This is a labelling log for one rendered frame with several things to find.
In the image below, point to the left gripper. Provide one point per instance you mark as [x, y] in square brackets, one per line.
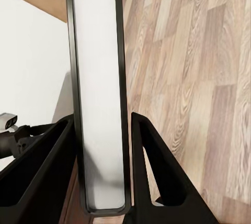
[14, 143]

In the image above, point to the bench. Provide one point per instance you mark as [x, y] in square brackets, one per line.
[71, 212]

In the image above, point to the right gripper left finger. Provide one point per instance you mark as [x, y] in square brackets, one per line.
[33, 186]

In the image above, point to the hardback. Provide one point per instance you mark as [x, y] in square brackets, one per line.
[99, 89]

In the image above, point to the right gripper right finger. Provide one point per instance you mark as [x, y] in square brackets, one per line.
[182, 202]

